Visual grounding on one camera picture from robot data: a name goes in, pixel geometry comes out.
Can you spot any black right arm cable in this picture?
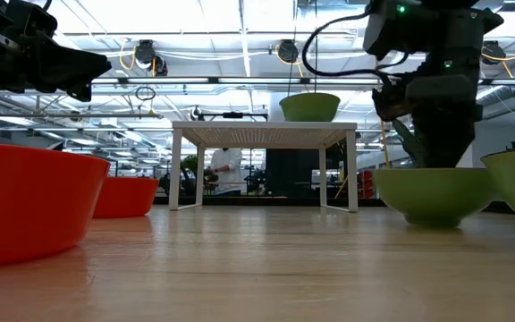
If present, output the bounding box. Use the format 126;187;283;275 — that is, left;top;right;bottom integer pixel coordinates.
301;11;413;84

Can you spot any long linear ceiling light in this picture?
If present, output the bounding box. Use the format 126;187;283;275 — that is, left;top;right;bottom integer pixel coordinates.
90;76;515;87

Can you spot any red plastic bowl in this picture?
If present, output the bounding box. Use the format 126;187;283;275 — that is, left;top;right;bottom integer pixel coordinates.
91;175;160;220
0;140;112;270

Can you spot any green background plant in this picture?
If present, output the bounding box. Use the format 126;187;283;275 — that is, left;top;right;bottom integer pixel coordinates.
181;155;199;178

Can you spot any black ceiling cable reel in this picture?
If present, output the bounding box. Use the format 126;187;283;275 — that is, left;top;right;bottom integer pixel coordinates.
133;38;169;77
276;38;301;64
480;39;508;67

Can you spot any red storage rack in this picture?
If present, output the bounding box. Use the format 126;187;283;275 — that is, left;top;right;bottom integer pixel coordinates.
358;169;377;199

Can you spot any yellow hanging cable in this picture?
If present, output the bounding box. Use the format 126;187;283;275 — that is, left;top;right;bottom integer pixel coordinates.
376;60;392;170

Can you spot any dark green cabinet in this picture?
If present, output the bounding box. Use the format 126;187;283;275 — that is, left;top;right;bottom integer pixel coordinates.
265;148;321;198

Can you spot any white perforated metal rack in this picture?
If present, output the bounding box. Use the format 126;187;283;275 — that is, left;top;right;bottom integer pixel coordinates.
167;120;359;214

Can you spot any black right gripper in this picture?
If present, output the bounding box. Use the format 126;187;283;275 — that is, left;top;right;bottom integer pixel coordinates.
372;7;504;169

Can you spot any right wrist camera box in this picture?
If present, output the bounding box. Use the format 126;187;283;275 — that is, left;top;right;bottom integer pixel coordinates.
363;0;421;63

